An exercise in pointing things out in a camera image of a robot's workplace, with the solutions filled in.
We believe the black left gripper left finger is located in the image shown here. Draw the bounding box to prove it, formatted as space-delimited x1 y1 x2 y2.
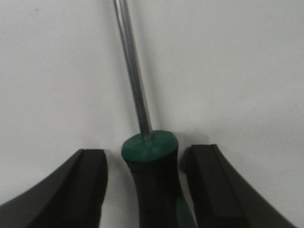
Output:
0 149 108 228

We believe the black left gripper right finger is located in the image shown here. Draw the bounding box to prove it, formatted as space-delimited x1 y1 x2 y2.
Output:
182 144 294 228

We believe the green-handled screwdriver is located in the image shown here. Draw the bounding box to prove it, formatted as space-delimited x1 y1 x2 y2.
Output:
114 0 196 228

